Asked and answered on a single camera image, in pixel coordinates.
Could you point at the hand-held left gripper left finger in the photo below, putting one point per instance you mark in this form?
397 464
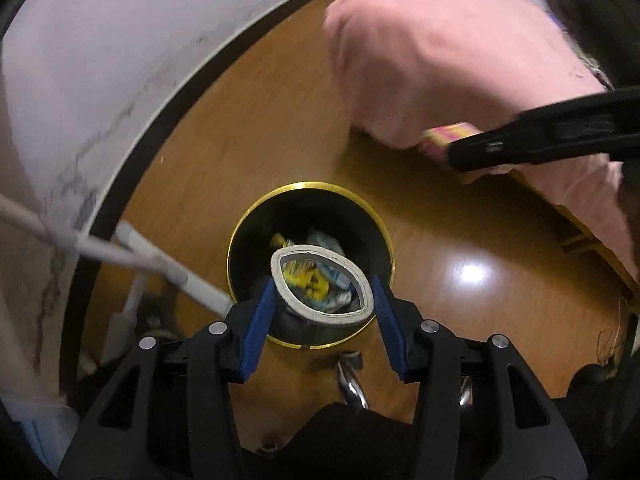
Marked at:
255 340

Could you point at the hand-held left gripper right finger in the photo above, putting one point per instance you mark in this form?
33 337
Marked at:
392 335

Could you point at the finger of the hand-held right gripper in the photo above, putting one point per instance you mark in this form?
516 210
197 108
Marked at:
550 135

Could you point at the white tape roll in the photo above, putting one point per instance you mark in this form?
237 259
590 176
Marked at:
325 318

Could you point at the yellow snack packet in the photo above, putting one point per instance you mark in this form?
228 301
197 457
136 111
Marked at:
305 276

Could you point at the blue and white wrapper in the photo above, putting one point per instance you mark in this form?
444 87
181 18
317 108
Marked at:
336 272

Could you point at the colourful small box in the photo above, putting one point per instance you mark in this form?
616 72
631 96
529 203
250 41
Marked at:
440 140

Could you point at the black bin with gold rim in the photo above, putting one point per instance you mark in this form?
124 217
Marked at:
320 210

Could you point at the chrome chair leg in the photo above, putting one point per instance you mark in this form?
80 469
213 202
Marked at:
350 385
465 392

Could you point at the dark cloth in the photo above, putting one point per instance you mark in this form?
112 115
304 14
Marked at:
340 440

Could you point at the pink cloth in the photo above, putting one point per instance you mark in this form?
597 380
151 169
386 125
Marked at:
440 50

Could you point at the wooden bed frame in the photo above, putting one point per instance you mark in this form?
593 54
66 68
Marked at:
580 241

